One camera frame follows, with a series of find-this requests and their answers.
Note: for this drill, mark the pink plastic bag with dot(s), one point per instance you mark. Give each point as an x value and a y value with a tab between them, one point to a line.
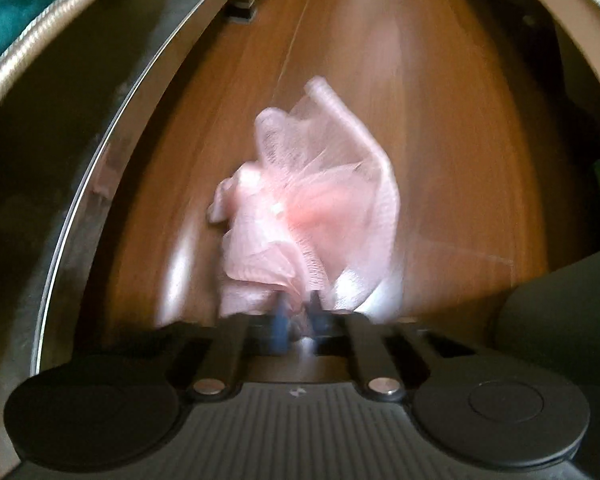
305	200

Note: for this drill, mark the dark metal table frame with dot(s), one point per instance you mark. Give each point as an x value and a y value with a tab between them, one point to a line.
80	160

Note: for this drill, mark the teal cream quilted blanket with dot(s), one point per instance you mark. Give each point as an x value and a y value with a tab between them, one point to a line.
25	15

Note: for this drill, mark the dark green trash bin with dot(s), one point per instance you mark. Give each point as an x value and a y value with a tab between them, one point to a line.
565	320

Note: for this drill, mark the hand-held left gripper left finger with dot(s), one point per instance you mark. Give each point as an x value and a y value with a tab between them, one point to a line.
280	332

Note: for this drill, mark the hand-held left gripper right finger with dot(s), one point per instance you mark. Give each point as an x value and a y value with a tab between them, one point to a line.
316	322

